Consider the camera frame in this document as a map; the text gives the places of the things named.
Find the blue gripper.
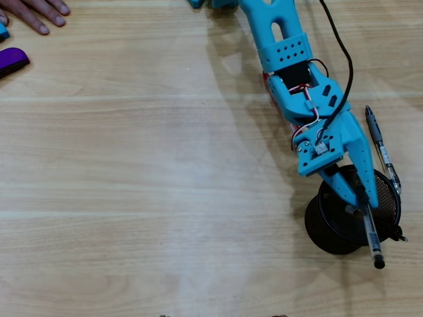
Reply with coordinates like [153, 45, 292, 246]
[322, 110, 379, 210]

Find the clear gel pen black cap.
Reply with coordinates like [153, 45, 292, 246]
[356, 188, 387, 270]

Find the black gel pen clear barrel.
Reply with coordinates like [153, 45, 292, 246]
[345, 203, 409, 243]

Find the red gel pen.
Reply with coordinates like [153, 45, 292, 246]
[262, 71, 300, 135]

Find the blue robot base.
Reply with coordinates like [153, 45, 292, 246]
[187, 0, 239, 9]

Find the black gel pen grey grip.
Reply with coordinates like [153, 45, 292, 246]
[364, 104, 403, 195]

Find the black mesh pen holder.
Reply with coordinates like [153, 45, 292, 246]
[303, 164, 403, 256]

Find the person's bare hand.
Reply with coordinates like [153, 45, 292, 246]
[0, 0, 71, 36]

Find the purple plastic part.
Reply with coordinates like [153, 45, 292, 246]
[0, 47, 31, 80]

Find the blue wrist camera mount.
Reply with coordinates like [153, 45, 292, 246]
[295, 127, 346, 178]

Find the red white servo wire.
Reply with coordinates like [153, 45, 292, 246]
[290, 58, 330, 153]

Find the black camera cable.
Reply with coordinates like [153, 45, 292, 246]
[319, 0, 354, 133]

